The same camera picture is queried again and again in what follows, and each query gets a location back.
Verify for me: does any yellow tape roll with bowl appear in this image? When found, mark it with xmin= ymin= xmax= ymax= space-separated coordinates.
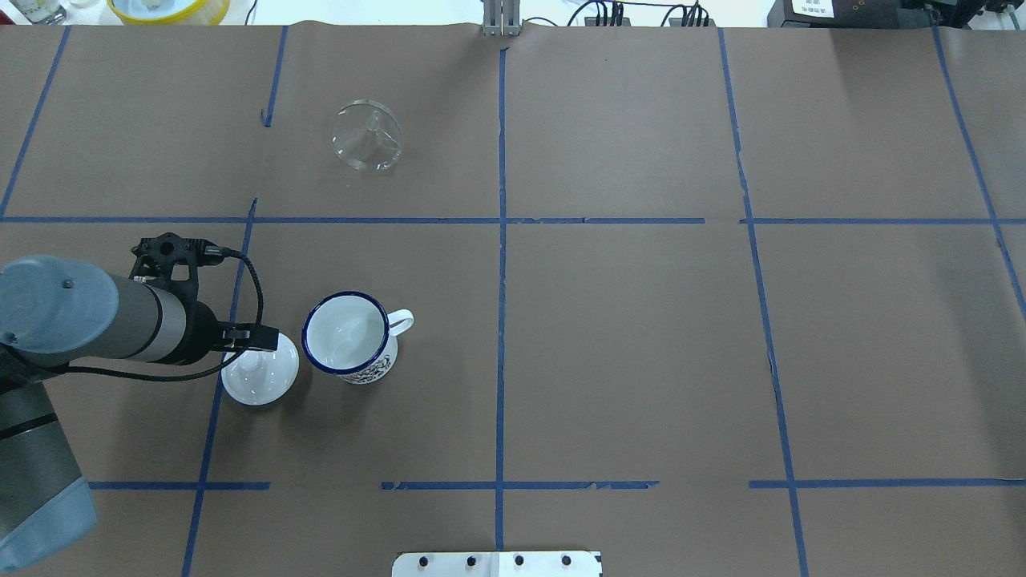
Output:
xmin=106 ymin=1 xmax=232 ymax=26

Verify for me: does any aluminium frame post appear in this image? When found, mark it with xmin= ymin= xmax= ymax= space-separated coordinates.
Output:
xmin=481 ymin=0 xmax=523 ymax=38

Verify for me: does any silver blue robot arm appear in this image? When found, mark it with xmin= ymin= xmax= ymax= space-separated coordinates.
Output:
xmin=1 ymin=246 xmax=279 ymax=574

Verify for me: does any black computer box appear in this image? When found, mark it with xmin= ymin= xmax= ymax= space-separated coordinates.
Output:
xmin=765 ymin=1 xmax=934 ymax=30

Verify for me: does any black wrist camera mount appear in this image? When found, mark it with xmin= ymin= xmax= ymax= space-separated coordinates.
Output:
xmin=129 ymin=232 xmax=224 ymax=304

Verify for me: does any white enamel cup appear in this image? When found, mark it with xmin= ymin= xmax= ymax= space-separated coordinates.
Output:
xmin=301 ymin=291 xmax=415 ymax=385

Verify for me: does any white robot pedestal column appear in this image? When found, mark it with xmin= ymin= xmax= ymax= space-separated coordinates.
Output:
xmin=391 ymin=551 xmax=604 ymax=576

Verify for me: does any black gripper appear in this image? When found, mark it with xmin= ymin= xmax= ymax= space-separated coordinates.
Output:
xmin=183 ymin=301 xmax=280 ymax=366

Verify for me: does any clear black cap bottle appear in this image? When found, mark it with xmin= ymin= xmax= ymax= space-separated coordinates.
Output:
xmin=10 ymin=0 xmax=67 ymax=25

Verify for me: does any white cup lid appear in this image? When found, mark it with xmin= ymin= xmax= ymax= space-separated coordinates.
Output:
xmin=220 ymin=335 xmax=300 ymax=406

